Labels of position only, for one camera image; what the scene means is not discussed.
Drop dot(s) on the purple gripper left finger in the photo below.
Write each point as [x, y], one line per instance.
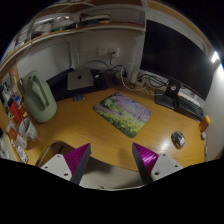
[71, 166]

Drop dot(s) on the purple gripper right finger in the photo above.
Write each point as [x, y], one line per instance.
[153, 166]

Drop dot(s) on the grey computer mouse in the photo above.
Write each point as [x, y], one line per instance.
[178, 139]

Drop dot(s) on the floral mouse pad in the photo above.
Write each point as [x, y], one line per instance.
[124, 113]

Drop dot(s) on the black keyboard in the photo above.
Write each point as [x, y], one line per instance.
[188, 108]

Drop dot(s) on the orange box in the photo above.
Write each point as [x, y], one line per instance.
[204, 123]

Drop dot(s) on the green backpack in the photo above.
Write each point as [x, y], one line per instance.
[38, 98]

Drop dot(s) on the red box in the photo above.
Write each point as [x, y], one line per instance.
[15, 112]

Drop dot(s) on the black laptop sleeve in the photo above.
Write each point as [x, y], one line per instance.
[58, 85]

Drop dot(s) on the silver laptop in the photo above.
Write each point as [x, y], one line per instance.
[78, 79]

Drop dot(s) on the black computer monitor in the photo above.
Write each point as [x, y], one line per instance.
[170, 54]

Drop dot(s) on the white wall socket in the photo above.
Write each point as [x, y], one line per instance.
[108, 51]

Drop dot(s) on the wooden wall shelf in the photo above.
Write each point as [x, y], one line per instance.
[71, 15]

